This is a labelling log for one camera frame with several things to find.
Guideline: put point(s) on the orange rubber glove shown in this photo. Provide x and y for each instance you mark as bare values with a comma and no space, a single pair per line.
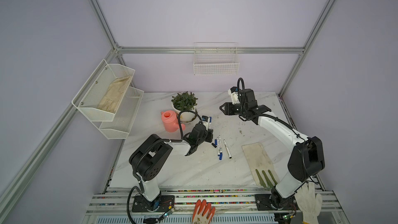
203,212

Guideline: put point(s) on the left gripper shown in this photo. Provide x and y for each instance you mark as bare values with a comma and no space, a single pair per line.
207,134

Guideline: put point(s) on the white two-tier mesh shelf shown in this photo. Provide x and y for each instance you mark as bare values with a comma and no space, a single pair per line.
112,126

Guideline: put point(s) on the white pen with blue cap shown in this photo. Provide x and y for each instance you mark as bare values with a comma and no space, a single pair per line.
220,147

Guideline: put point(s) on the pink watering can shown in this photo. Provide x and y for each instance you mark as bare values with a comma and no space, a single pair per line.
170,121

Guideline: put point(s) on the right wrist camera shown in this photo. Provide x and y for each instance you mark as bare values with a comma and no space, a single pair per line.
233,93

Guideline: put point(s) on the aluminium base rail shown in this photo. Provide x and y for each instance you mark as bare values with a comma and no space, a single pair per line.
232,205

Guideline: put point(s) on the white knit glove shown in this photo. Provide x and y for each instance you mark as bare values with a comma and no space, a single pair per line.
309,202

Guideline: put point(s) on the green potted plant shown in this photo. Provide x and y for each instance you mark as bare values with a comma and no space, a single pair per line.
186,101

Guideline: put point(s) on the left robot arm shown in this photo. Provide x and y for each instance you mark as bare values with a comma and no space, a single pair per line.
148,160

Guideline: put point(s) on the white pen blue end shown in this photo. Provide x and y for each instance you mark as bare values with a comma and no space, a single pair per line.
217,147

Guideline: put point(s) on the white pen right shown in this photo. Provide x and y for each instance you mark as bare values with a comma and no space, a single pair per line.
227,149

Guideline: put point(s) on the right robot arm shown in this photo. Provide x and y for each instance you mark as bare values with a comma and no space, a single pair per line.
306,159

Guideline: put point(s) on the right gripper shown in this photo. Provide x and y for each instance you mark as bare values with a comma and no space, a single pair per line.
232,108

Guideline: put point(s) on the beige green work glove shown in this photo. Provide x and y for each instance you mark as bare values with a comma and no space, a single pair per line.
261,167

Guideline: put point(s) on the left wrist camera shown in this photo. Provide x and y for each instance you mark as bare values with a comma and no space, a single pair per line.
205,120

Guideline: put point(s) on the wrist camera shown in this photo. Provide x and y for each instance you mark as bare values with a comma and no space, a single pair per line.
233,93
205,120

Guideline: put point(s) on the white wire wall basket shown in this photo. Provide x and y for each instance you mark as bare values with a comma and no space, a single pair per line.
215,58

